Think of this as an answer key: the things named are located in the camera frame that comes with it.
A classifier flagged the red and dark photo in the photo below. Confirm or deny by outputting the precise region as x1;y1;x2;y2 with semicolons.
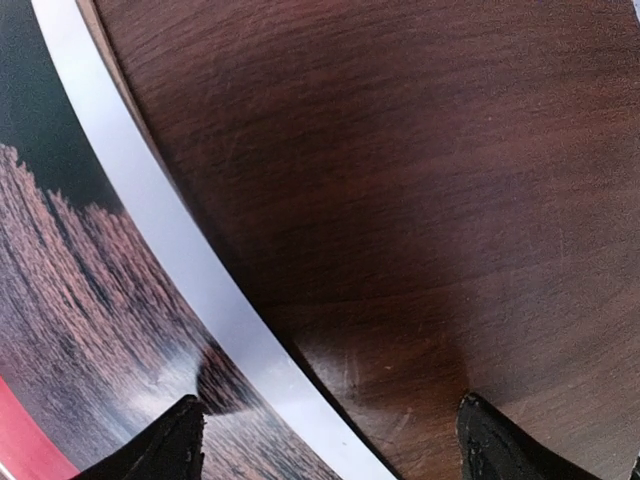
0;0;401;480

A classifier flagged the brown backing board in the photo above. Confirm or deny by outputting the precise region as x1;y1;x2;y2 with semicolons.
78;1;393;479

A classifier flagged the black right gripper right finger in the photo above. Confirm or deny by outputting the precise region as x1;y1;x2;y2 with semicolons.
456;393;595;479

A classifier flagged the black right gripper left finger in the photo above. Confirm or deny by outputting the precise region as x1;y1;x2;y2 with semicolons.
74;395;204;480

